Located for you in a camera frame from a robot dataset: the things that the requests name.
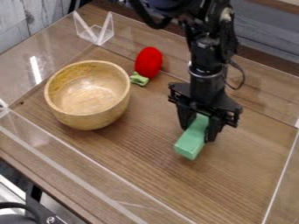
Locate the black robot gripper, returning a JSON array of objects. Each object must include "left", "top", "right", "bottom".
[{"left": 168, "top": 66, "right": 242, "bottom": 143}]

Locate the green rectangular block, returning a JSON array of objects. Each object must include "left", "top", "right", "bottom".
[{"left": 173, "top": 115, "right": 209, "bottom": 160}]

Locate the brown wooden bowl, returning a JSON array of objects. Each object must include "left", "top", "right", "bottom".
[{"left": 43, "top": 60, "right": 130, "bottom": 130}]

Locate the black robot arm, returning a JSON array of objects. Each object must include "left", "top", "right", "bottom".
[{"left": 128, "top": 0, "right": 242, "bottom": 142}]

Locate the red plush strawberry toy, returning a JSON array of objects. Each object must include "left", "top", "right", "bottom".
[{"left": 129, "top": 46, "right": 164, "bottom": 87}]

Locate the black table leg bracket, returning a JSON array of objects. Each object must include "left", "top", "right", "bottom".
[{"left": 25, "top": 184, "right": 67, "bottom": 224}]

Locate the black cable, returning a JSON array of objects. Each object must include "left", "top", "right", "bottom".
[{"left": 0, "top": 200, "right": 30, "bottom": 224}]

